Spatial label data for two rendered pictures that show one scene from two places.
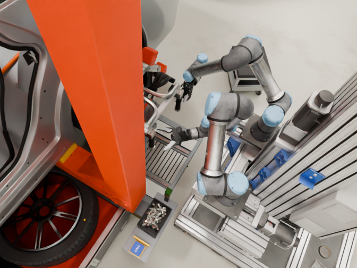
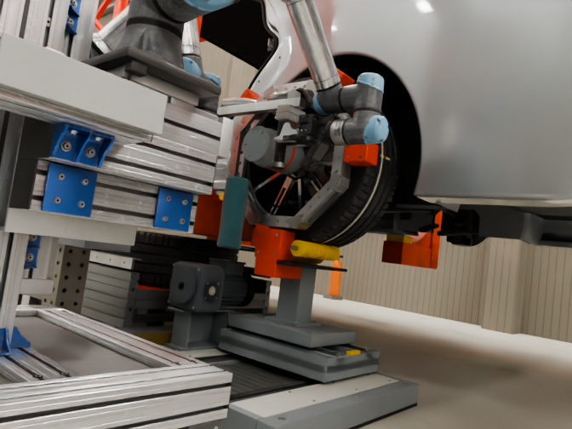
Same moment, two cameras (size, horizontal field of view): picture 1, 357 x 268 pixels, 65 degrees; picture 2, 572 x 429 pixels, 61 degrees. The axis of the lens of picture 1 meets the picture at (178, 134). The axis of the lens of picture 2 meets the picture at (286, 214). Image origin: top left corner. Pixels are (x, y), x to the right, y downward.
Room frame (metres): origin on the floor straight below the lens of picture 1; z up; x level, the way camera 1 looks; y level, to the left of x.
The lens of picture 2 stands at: (1.63, -1.36, 0.49)
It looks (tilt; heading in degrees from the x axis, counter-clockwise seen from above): 5 degrees up; 110
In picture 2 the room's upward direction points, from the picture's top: 7 degrees clockwise
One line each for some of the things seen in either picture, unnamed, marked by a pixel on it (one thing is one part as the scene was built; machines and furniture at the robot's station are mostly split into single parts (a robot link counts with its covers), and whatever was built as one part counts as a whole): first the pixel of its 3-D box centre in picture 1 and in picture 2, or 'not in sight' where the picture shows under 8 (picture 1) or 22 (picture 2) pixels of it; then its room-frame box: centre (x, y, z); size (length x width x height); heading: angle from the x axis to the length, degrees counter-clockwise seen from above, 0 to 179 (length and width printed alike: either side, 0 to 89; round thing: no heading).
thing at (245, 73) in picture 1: (246, 70); not in sight; (2.10, -0.57, 0.17); 0.43 x 0.36 x 0.34; 14
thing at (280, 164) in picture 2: (178, 102); (281, 143); (1.08, 0.04, 0.83); 0.04 x 0.04 x 0.16
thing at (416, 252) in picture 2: not in sight; (408, 243); (1.27, 2.50, 0.69); 0.52 x 0.17 x 0.35; 71
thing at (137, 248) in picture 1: (137, 248); not in sight; (0.17, 0.11, 0.47); 0.07 x 0.07 x 0.02; 71
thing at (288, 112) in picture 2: (176, 91); (291, 115); (1.09, 0.07, 0.93); 0.09 x 0.05 x 0.05; 71
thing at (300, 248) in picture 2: not in sight; (316, 251); (1.14, 0.37, 0.51); 0.29 x 0.06 x 0.06; 71
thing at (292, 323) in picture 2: not in sight; (295, 297); (1.05, 0.48, 0.32); 0.40 x 0.30 x 0.28; 161
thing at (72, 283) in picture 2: not in sight; (61, 301); (0.30, 0.07, 0.21); 0.10 x 0.10 x 0.42; 71
